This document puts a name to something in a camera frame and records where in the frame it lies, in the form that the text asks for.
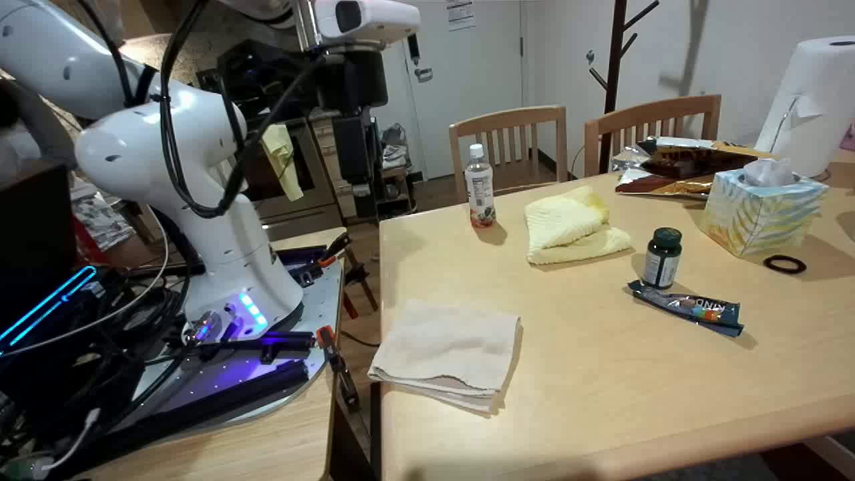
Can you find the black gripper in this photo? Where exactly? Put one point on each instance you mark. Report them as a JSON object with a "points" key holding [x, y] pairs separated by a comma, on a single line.
{"points": [[361, 82]]}

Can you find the tall tea bottle white cap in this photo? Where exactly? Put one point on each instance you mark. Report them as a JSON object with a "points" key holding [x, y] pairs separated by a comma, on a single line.
{"points": [[482, 191]]}

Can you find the small green-capped bottle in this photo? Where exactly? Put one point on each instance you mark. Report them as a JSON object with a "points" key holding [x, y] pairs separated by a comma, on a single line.
{"points": [[660, 261]]}

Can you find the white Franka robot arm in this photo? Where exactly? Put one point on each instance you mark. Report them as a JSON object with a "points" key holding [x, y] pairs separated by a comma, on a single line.
{"points": [[222, 241]]}

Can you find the wooden cabinet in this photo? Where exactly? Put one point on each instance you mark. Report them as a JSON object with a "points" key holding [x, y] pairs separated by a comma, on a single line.
{"points": [[310, 191]]}

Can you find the hanging yellow rag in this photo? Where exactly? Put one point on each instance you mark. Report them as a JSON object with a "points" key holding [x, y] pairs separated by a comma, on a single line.
{"points": [[283, 161]]}

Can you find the wooden chair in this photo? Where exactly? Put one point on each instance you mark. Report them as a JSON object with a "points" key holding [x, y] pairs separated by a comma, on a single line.
{"points": [[649, 113], [508, 122]]}

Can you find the beige folded cloth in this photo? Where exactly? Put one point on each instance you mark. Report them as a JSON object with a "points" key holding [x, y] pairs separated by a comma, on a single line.
{"points": [[449, 352]]}

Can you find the yellow cloth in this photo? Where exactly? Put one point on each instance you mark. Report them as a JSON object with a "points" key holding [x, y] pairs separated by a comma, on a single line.
{"points": [[569, 228]]}

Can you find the dark wooden coat rack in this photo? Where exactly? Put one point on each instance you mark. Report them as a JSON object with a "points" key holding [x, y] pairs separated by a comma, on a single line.
{"points": [[615, 56]]}

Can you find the silver snack bag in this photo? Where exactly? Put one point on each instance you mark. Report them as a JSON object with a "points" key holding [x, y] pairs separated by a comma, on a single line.
{"points": [[664, 187]]}

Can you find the black monitor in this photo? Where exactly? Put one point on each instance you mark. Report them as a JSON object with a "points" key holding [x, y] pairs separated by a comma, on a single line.
{"points": [[31, 232]]}

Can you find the brown snack bag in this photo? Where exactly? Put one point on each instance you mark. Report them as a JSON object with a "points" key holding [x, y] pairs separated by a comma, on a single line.
{"points": [[695, 161]]}

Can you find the blue-lit black computer box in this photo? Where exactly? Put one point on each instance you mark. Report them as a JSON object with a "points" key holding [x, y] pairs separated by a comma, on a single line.
{"points": [[44, 308]]}

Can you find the dark blue tube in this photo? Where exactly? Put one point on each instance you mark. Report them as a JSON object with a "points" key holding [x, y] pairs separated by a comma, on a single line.
{"points": [[684, 307]]}

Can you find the patterned tissue box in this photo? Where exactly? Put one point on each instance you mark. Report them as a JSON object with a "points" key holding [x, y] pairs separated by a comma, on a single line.
{"points": [[756, 216]]}

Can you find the white electric water pot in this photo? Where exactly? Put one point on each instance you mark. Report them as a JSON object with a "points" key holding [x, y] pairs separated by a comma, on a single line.
{"points": [[818, 98]]}

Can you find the wall intercom handset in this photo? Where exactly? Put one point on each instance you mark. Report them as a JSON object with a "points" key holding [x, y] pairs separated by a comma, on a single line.
{"points": [[418, 58]]}

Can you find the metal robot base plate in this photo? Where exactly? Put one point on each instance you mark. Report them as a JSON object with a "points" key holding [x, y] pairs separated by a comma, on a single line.
{"points": [[258, 371]]}

